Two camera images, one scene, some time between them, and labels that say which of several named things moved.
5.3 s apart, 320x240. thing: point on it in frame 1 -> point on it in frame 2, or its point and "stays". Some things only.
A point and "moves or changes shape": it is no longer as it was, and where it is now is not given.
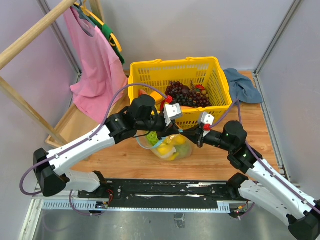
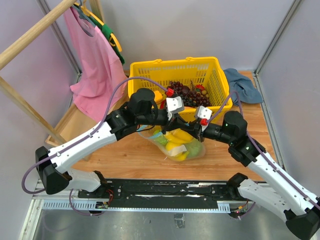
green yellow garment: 105,28 stays
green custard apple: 152,137 -> 162,139
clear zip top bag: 172,148 moves or changes shape
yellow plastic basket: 197,85 stays
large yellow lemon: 167,152 -> 179,157
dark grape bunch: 192,98 stays
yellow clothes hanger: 113,41 stays
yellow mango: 176,139 stays
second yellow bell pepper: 158,97 stays
